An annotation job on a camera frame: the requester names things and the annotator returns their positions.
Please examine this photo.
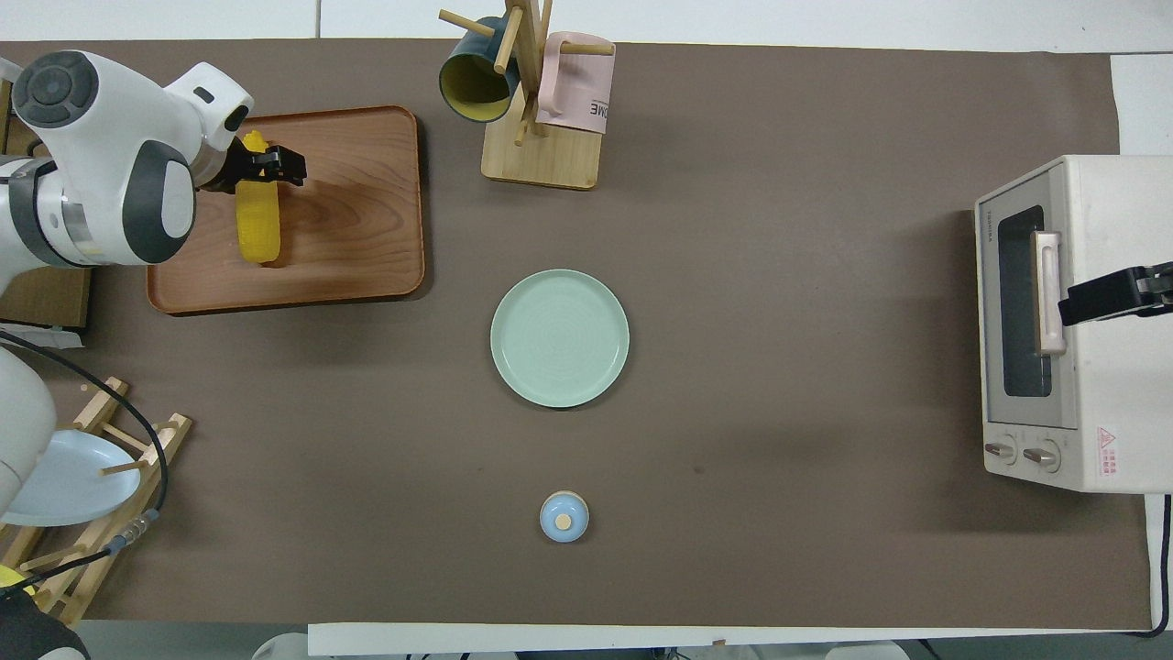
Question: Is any pink mug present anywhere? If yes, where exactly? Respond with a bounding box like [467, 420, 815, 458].
[535, 31, 617, 136]

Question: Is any white round object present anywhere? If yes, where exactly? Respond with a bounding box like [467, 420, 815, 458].
[251, 632, 310, 660]

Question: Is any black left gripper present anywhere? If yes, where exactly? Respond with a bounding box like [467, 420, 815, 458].
[198, 137, 309, 194]

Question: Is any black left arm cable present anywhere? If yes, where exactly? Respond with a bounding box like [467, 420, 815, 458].
[0, 328, 171, 599]

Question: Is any wooden shelf cabinet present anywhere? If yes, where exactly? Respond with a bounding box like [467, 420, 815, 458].
[0, 87, 94, 331]

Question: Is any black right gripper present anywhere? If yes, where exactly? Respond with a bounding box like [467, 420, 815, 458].
[1058, 260, 1173, 327]

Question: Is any oven glass door with handle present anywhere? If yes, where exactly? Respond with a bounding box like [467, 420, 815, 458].
[975, 161, 1082, 431]

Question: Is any wooden serving tray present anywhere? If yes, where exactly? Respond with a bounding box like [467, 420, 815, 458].
[145, 104, 427, 316]

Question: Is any dark green mug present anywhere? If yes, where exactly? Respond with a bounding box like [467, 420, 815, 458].
[438, 16, 523, 125]

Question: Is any white toaster oven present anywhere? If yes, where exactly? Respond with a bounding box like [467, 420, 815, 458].
[974, 154, 1173, 495]

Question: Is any light green plate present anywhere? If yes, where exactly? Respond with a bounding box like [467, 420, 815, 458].
[489, 269, 631, 410]

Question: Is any black oven power cable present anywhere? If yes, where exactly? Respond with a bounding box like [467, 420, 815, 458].
[1113, 494, 1173, 639]

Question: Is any wooden dish rack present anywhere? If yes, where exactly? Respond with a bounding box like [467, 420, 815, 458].
[0, 376, 193, 633]

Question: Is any white tape piece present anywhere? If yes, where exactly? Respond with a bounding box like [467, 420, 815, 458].
[0, 321, 85, 350]

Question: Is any light blue plate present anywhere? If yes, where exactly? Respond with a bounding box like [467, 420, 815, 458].
[3, 428, 143, 528]

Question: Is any yellow corn cob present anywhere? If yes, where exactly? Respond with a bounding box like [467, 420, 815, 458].
[235, 129, 284, 268]

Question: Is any brown table mat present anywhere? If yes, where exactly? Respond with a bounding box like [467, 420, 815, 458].
[0, 38, 1154, 632]

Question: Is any wooden mug tree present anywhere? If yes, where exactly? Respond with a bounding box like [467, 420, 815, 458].
[438, 0, 615, 192]

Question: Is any blue jar with wooden knob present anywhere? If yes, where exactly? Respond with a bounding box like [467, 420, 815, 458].
[539, 490, 591, 544]

